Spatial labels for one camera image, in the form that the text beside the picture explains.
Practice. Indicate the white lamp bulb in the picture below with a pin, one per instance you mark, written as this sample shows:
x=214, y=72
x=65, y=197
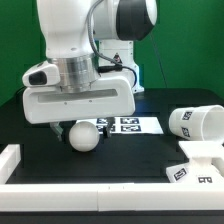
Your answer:
x=84, y=136

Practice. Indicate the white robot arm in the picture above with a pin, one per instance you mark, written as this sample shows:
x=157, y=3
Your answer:
x=70, y=85

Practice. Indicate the white lamp shade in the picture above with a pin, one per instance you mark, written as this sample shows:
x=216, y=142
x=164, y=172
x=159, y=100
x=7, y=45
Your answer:
x=204, y=123

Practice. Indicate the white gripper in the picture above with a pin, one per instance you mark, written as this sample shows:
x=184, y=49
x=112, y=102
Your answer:
x=44, y=101

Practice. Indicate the white table fence frame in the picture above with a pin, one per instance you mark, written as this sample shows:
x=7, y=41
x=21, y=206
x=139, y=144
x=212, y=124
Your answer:
x=102, y=197

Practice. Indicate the white lamp base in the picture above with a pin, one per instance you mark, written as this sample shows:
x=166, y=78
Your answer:
x=203, y=166

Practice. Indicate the white marker sheet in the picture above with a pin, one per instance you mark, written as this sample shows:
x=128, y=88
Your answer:
x=128, y=125

